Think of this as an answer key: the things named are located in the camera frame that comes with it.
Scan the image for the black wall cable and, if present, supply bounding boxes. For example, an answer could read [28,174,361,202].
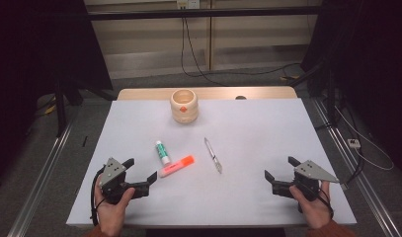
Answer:
[180,16,301,87]

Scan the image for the white table cover sheet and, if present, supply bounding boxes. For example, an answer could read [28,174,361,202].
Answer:
[65,98,358,228]

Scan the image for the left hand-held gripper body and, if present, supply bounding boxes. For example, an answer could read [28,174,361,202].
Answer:
[99,157,137,205]

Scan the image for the left hand-held gripper cable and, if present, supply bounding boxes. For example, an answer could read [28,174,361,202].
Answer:
[90,167,107,227]

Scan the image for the round wooden pen holder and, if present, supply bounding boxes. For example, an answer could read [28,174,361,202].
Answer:
[170,89,200,124]

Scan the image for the clear slim pen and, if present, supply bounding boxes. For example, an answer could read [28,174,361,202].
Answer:
[203,136,223,175]

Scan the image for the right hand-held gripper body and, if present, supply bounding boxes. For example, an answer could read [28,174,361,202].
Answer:
[291,160,341,201]

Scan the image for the white wall socket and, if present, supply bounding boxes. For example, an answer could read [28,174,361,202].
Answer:
[176,0,201,10]

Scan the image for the person's right hand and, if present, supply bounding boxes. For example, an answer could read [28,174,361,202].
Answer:
[288,180,335,230]

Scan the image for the aluminium floor rail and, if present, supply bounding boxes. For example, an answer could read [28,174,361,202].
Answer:
[311,98,402,237]
[6,117,76,237]

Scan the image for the black floor cable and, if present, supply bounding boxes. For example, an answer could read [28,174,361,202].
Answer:
[343,102,366,186]

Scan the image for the black horizontal bar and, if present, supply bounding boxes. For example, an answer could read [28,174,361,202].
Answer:
[86,5,323,22]

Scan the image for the hand-held gripper cable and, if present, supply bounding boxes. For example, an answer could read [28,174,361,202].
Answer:
[90,167,107,227]
[316,187,335,220]

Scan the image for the black metal stand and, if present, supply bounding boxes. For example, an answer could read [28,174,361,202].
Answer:
[288,62,342,127]
[53,77,118,137]

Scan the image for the orange highlighter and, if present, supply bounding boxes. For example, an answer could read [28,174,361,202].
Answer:
[158,154,196,179]

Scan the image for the white floor cable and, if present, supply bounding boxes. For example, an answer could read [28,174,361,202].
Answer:
[333,105,395,172]

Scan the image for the right hand-held gripper cable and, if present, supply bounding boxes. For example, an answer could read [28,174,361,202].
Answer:
[316,187,335,220]

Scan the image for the white green glue stick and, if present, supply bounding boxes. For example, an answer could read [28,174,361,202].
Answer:
[155,140,172,166]

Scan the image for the black curtain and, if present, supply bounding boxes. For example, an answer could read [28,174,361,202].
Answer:
[0,0,114,186]
[300,0,402,169]

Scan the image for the person's left hand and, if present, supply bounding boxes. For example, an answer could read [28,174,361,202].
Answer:
[94,178,136,236]

